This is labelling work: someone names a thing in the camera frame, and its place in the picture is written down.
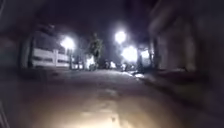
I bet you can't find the bright street lamp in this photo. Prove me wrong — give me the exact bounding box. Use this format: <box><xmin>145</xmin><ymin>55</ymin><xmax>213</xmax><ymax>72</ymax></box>
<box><xmin>60</xmin><ymin>35</ymin><xmax>76</xmax><ymax>68</ymax></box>
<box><xmin>114</xmin><ymin>30</ymin><xmax>128</xmax><ymax>45</ymax></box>
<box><xmin>121</xmin><ymin>45</ymin><xmax>139</xmax><ymax>64</ymax></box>

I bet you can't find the tree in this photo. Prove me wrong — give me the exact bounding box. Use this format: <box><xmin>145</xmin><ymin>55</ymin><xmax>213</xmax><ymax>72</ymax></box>
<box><xmin>85</xmin><ymin>32</ymin><xmax>105</xmax><ymax>70</ymax></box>

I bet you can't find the dark asphalt road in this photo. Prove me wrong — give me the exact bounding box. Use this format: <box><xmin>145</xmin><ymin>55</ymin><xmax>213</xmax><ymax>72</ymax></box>
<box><xmin>0</xmin><ymin>67</ymin><xmax>214</xmax><ymax>128</ymax></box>

